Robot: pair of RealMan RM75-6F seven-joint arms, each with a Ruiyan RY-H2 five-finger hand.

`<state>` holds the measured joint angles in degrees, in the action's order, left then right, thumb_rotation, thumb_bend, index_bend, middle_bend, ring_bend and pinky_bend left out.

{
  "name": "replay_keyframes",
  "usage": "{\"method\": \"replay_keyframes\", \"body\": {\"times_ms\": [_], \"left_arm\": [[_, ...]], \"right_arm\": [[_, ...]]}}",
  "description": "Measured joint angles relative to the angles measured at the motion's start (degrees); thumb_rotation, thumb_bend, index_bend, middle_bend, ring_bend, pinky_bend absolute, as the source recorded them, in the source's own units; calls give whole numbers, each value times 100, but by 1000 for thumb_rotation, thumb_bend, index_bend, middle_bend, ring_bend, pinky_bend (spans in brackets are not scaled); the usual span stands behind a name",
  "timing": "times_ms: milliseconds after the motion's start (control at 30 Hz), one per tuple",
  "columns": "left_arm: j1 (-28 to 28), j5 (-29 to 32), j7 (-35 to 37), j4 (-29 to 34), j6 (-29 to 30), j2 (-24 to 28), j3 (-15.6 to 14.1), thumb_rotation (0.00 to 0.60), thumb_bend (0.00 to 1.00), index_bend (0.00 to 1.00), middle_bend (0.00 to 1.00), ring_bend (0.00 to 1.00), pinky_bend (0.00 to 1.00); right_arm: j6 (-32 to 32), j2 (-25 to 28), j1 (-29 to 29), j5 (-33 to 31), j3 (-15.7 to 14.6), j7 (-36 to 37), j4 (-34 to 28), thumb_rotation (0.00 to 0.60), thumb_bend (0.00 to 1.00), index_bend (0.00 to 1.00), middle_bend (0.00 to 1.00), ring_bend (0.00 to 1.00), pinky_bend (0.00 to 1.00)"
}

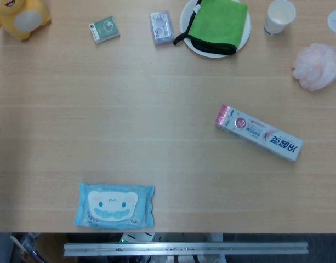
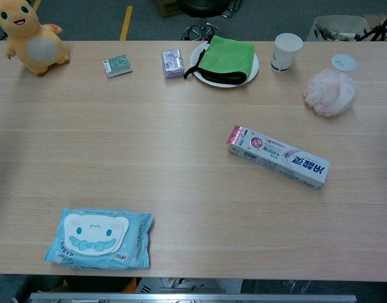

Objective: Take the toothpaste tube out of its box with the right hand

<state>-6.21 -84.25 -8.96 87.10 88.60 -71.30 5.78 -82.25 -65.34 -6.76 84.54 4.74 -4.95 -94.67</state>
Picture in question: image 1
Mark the white paper cup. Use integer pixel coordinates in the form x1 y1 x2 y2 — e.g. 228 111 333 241
264 0 297 36

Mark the white round plate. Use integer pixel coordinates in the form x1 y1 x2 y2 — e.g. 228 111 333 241
179 0 252 58

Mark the aluminium profile rail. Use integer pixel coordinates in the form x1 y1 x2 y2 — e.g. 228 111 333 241
63 241 309 258

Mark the white pink toothpaste box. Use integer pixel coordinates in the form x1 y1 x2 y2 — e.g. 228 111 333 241
214 104 305 163

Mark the green cloth with black edge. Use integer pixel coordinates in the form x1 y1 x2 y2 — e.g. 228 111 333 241
173 0 248 55

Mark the yellow dragon plush toy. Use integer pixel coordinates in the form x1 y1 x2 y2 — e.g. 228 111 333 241
0 0 52 42

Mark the blue wet wipes pack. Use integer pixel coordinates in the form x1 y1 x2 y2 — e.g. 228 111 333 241
73 182 155 230

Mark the pink mesh bath sponge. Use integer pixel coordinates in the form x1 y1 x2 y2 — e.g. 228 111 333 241
291 43 336 92

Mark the small purple packet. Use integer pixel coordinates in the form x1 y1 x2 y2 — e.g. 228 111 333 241
149 10 175 46

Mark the small green card box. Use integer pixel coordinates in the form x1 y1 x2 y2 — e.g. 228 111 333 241
88 15 121 44

